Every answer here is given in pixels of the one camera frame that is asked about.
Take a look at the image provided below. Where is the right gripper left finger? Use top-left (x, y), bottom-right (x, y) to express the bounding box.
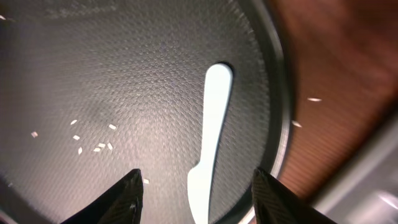
top-left (63, 169), bottom-right (144, 224)

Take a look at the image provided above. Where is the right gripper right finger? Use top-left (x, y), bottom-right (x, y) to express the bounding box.
top-left (252, 168), bottom-right (335, 224)

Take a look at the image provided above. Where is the white plastic knife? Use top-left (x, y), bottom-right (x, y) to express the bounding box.
top-left (187, 63), bottom-right (233, 224)

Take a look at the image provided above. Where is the grey dishwasher rack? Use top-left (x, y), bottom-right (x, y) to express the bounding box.
top-left (313, 113), bottom-right (397, 224)

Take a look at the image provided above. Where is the round black serving tray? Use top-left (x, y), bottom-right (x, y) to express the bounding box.
top-left (1, 0), bottom-right (290, 223)

